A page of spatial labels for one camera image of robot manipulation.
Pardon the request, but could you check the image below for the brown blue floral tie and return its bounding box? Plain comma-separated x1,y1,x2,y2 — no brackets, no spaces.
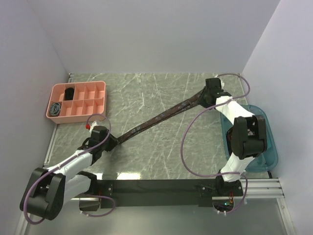
117,89,204,144

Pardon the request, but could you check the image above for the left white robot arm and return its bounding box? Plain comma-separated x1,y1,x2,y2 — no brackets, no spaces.
20,125,116,225

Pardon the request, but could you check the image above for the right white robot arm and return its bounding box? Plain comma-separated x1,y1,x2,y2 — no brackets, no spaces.
199,77,267,195

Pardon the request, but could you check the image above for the pink compartment organizer tray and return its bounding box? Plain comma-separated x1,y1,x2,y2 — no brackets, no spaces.
46,81,107,124

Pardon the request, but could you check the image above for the dark red patterned tie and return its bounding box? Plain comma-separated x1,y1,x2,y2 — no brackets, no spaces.
226,127,233,148

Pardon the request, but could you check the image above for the grey patterned rolled tie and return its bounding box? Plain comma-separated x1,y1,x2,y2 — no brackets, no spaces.
49,102,62,117

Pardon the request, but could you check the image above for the black rolled tie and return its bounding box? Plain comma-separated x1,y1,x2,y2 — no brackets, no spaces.
64,87,75,101

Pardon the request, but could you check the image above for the teal transparent plastic bin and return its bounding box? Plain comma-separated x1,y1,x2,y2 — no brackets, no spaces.
220,104,278,173

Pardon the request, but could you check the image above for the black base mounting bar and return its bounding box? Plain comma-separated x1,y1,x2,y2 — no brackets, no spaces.
98,178,244,207

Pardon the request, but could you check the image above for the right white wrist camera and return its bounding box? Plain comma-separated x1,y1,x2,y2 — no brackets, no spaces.
215,76,225,89

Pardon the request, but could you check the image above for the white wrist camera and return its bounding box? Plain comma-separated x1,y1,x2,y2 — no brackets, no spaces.
215,76,225,89
85,120,101,133

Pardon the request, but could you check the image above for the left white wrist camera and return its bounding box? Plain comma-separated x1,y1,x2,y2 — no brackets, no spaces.
85,120,101,133

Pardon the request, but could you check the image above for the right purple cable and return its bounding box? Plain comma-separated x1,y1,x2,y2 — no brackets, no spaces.
180,72,250,216

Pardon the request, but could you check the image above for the purple cable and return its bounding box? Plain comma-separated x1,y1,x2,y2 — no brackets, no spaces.
180,72,250,216
23,114,117,225

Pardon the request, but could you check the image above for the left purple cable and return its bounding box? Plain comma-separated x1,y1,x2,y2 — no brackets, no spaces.
23,114,117,225

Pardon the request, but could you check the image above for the aluminium frame rail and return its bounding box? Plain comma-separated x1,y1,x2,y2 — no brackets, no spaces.
246,178,285,199

